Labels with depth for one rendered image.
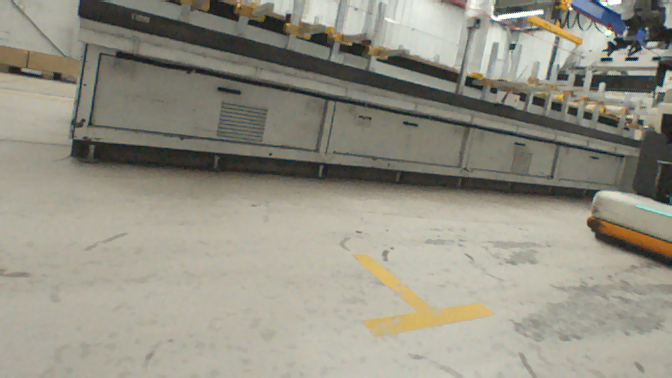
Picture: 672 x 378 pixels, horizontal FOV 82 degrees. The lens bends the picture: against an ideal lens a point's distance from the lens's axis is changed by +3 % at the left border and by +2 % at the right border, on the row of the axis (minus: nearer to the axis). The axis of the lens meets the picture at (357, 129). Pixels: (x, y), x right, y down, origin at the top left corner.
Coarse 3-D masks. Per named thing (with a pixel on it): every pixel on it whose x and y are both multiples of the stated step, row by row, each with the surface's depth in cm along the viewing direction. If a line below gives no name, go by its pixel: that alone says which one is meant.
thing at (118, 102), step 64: (128, 0) 174; (128, 64) 180; (384, 64) 250; (128, 128) 185; (192, 128) 199; (256, 128) 215; (320, 128) 236; (384, 128) 262; (448, 128) 292; (576, 192) 397
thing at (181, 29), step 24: (96, 0) 149; (120, 24) 154; (144, 24) 158; (168, 24) 162; (192, 24) 167; (216, 48) 174; (240, 48) 179; (264, 48) 184; (288, 48) 192; (336, 72) 206; (360, 72) 214; (432, 96) 243; (456, 96) 254; (528, 120) 297; (552, 120) 313; (624, 144) 380
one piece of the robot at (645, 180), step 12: (648, 120) 230; (648, 132) 229; (648, 144) 228; (660, 144) 223; (648, 156) 227; (660, 156) 222; (636, 168) 232; (648, 168) 226; (660, 168) 216; (636, 180) 230; (648, 180) 225; (660, 180) 215; (648, 192) 225; (660, 192) 215
